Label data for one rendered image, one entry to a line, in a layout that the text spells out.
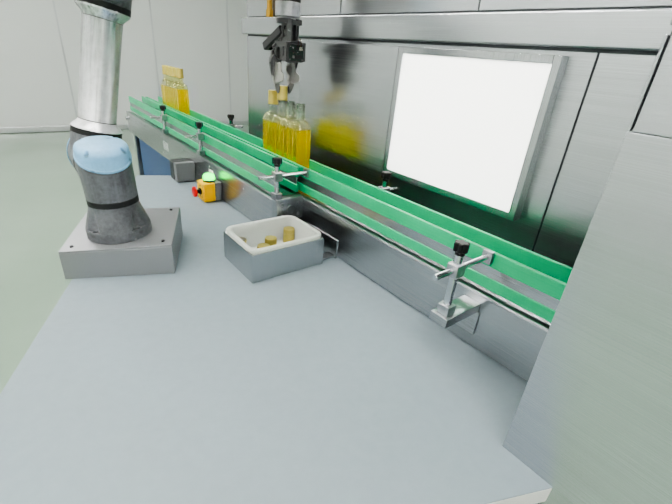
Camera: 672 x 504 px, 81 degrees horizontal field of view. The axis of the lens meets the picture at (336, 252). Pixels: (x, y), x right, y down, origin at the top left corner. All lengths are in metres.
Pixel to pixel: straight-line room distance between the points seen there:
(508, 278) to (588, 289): 0.29
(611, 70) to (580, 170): 0.18
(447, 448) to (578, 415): 0.20
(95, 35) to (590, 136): 1.10
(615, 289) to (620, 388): 0.12
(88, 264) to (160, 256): 0.16
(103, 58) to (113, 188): 0.31
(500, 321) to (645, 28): 0.55
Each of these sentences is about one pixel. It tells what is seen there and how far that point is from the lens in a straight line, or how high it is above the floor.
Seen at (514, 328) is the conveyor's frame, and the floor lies 0.85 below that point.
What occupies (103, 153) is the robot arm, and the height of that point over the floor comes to 1.05.
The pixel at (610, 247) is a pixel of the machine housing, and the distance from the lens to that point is 0.55.
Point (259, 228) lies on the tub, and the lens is 1.17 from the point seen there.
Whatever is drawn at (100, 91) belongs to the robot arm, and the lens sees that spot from 1.19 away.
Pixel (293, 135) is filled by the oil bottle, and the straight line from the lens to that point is 1.32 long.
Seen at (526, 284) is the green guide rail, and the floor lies 0.93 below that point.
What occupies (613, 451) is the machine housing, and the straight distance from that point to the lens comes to 0.66.
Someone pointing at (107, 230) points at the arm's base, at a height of 0.86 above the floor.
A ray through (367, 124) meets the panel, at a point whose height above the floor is 1.11.
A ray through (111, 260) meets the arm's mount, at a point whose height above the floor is 0.80.
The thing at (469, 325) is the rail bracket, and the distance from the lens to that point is 0.89.
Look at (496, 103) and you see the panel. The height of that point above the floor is 1.22.
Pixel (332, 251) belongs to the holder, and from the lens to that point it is 1.17.
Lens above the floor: 1.29
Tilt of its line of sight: 26 degrees down
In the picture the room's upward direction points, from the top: 5 degrees clockwise
